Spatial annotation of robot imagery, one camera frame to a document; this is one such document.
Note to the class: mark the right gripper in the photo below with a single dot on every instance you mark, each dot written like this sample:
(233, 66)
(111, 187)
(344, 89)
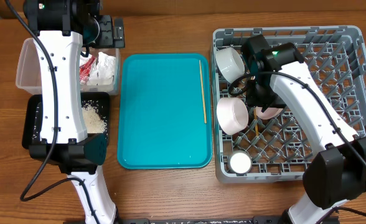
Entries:
(259, 94)

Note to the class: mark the large white plate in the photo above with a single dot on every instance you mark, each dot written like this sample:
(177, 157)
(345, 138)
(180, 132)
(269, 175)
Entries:
(268, 113)

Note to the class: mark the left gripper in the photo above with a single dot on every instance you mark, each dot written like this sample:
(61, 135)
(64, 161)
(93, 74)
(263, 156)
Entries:
(111, 40)

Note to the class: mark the white napkin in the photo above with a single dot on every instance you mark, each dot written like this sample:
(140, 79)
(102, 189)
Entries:
(105, 71)

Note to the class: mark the red snack wrapper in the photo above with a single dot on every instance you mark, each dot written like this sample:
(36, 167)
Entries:
(87, 66)

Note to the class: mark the uncooked rice pile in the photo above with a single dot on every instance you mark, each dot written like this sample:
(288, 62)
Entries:
(96, 115)

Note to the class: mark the teal serving tray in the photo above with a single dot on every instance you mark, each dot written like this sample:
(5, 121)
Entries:
(161, 122)

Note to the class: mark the small white plate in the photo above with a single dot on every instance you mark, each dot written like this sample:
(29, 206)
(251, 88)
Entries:
(232, 115)

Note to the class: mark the cardboard backdrop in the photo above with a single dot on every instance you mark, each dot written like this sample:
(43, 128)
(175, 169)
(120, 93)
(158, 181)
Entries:
(190, 7)

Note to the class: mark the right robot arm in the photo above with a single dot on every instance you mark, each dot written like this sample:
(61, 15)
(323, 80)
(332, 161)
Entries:
(280, 77)

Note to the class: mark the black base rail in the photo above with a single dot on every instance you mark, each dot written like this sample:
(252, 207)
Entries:
(273, 219)

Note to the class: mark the grey bowl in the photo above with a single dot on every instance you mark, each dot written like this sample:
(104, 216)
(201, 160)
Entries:
(230, 64)

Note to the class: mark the black rectangular tray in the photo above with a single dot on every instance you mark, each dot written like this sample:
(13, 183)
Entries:
(35, 99)

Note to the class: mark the clear plastic waste bin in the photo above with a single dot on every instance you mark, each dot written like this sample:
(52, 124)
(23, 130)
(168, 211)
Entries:
(28, 75)

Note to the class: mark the white cup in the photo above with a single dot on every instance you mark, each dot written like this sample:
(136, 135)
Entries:
(239, 162)

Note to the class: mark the grey dishwasher rack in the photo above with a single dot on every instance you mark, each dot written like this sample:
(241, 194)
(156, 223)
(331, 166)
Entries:
(336, 58)

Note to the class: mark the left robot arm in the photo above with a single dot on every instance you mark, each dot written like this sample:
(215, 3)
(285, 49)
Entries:
(64, 31)

